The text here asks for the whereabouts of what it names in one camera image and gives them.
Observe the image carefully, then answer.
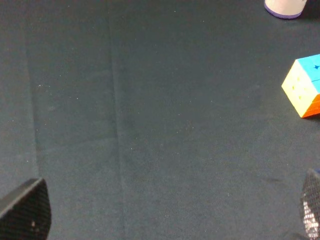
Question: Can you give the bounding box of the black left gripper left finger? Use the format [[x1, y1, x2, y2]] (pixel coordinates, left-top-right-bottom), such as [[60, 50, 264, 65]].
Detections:
[[0, 178, 52, 240]]

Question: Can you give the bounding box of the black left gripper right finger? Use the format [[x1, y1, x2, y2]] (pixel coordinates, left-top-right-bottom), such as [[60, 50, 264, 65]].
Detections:
[[300, 168, 320, 240]]

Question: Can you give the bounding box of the colourful puzzle cube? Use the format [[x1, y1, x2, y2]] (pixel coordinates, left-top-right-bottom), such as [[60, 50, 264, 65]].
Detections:
[[281, 54, 320, 118]]

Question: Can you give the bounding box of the black tablecloth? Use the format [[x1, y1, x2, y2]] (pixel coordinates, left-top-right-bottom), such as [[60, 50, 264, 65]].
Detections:
[[0, 0, 320, 240]]

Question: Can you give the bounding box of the purple-capped beige cylinder roll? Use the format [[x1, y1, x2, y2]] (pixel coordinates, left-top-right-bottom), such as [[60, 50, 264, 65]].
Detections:
[[264, 0, 307, 20]]

